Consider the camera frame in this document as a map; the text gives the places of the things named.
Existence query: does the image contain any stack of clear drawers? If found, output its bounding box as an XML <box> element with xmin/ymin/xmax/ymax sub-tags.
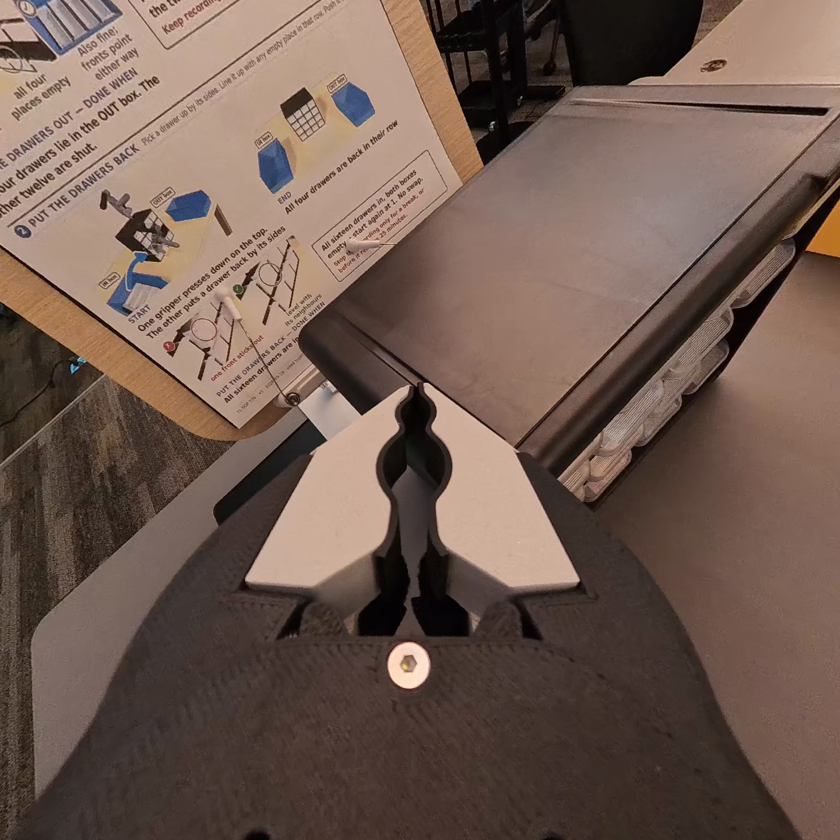
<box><xmin>561</xmin><ymin>236</ymin><xmax>799</xmax><ymax>504</ymax></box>

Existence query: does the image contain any black drawer cabinet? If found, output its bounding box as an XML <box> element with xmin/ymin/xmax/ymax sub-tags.
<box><xmin>298</xmin><ymin>85</ymin><xmax>840</xmax><ymax>504</ymax></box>

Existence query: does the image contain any yellow plastic bin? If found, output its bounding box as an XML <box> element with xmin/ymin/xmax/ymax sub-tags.
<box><xmin>804</xmin><ymin>202</ymin><xmax>840</xmax><ymax>261</ymax></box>

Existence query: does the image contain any black floor cable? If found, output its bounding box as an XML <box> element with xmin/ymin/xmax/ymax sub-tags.
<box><xmin>0</xmin><ymin>356</ymin><xmax>88</xmax><ymax>424</ymax></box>

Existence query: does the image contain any wooden display board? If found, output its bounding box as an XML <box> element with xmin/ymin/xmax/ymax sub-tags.
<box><xmin>0</xmin><ymin>0</ymin><xmax>485</xmax><ymax>442</ymax></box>

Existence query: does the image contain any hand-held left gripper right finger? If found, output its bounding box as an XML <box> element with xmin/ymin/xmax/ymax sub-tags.
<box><xmin>413</xmin><ymin>384</ymin><xmax>581</xmax><ymax>636</ymax></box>

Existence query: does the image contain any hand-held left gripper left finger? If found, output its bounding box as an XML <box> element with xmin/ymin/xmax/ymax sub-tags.
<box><xmin>244</xmin><ymin>386</ymin><xmax>421</xmax><ymax>636</ymax></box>

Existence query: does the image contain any printed instruction poster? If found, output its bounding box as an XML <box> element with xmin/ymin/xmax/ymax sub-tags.
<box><xmin>0</xmin><ymin>0</ymin><xmax>466</xmax><ymax>429</ymax></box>

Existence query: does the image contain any black metal rack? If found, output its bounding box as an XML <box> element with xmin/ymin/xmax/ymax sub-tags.
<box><xmin>425</xmin><ymin>0</ymin><xmax>573</xmax><ymax>127</ymax></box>

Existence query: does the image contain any white board base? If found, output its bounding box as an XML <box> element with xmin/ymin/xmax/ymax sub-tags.
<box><xmin>279</xmin><ymin>366</ymin><xmax>362</xmax><ymax>442</ymax></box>

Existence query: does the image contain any black office chair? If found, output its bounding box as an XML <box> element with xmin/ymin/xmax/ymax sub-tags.
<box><xmin>570</xmin><ymin>0</ymin><xmax>704</xmax><ymax>88</ymax></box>

